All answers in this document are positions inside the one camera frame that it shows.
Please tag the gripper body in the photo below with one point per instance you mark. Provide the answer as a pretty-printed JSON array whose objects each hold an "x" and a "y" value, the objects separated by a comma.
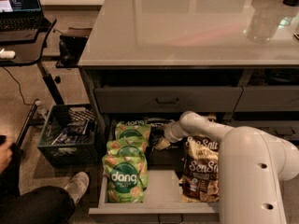
[{"x": 170, "y": 133}]

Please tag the blue chip bag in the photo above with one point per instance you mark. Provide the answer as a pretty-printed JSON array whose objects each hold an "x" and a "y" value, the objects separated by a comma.
[{"x": 158, "y": 122}]

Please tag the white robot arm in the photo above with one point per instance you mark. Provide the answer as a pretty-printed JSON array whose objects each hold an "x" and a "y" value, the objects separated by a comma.
[{"x": 252, "y": 163}]

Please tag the middle brown sea salt bag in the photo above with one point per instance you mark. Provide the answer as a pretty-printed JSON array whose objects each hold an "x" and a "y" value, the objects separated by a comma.
[{"x": 200, "y": 147}]

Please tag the brown sea salt bag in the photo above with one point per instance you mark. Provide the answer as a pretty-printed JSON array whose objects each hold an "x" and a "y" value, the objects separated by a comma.
[
  {"x": 201, "y": 180},
  {"x": 200, "y": 147}
]

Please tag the rear green dang bag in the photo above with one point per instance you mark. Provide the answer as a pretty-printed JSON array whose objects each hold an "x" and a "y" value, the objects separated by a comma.
[{"x": 138, "y": 128}]

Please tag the green dang bag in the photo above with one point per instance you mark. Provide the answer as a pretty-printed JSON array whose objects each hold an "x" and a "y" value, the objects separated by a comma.
[
  {"x": 138, "y": 128},
  {"x": 134, "y": 146},
  {"x": 127, "y": 178}
]

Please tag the grey top drawer front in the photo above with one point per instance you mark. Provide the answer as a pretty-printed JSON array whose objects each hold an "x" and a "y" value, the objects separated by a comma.
[{"x": 166, "y": 99}]

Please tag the middle green dang bag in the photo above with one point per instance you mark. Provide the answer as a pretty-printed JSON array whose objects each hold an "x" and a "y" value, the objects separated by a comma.
[{"x": 134, "y": 146}]

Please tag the front brown sea salt bag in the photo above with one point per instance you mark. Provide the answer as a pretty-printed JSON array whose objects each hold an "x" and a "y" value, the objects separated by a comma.
[{"x": 201, "y": 180}]

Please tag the front green dang bag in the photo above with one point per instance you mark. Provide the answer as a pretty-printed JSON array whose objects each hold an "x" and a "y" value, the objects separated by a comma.
[{"x": 127, "y": 178}]

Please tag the open grey middle drawer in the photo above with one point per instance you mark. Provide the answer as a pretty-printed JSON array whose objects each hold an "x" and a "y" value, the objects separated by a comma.
[{"x": 162, "y": 202}]

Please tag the grey cabinet with glass counter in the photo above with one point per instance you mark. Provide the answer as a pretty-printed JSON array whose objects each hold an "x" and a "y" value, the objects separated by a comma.
[{"x": 192, "y": 43}]

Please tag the grey right drawer fronts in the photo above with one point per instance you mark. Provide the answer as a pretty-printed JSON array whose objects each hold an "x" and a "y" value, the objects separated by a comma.
[{"x": 273, "y": 109}]

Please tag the person hand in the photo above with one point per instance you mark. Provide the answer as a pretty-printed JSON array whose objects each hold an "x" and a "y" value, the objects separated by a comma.
[{"x": 5, "y": 154}]

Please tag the black plastic crate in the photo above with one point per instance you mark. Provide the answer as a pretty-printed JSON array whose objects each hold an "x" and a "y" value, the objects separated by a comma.
[{"x": 68, "y": 136}]

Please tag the grey slipper shoe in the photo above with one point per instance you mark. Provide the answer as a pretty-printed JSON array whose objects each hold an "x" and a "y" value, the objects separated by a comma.
[{"x": 77, "y": 186}]

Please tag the black box on floor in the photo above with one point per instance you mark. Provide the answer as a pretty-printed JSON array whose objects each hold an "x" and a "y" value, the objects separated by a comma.
[{"x": 71, "y": 46}]

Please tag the person leg black trousers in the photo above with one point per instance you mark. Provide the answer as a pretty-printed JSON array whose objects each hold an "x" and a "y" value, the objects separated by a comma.
[{"x": 45, "y": 205}]

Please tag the black adjustable side desk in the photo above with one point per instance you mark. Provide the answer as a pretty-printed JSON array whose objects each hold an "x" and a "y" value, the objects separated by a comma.
[{"x": 29, "y": 54}]

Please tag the white computer mouse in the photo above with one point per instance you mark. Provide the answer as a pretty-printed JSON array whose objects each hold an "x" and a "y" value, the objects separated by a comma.
[{"x": 7, "y": 55}]

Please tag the black laptop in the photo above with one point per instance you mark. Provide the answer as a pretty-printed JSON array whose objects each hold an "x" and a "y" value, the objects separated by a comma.
[{"x": 19, "y": 15}]

